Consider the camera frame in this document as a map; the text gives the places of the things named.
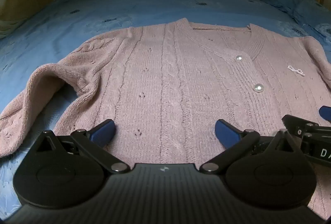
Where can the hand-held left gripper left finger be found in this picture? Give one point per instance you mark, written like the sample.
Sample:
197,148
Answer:
105,131

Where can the pink knitted cardigan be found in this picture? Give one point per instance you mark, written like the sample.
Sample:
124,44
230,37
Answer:
165,71

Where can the blue dandelion-print pillow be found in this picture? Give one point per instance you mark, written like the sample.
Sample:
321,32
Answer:
297,4

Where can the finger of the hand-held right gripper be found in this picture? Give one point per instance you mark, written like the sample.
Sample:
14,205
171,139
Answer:
326,113
297,124

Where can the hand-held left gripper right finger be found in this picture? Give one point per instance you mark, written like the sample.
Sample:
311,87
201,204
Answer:
225,133

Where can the blue dandelion-print bed sheet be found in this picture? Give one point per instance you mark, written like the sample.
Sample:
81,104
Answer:
64,22

